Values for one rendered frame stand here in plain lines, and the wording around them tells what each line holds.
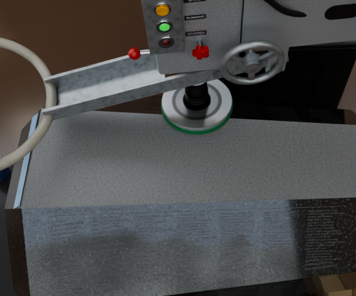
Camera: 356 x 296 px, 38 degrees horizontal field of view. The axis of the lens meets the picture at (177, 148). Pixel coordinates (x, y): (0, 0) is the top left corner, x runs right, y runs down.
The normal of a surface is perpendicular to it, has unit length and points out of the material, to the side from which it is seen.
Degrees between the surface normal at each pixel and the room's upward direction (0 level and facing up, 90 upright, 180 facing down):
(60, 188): 0
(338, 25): 90
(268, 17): 90
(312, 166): 0
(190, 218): 45
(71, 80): 90
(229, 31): 90
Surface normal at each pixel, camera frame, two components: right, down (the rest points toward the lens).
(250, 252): -0.04, 0.28
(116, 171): -0.06, -0.48
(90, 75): 0.08, 0.87
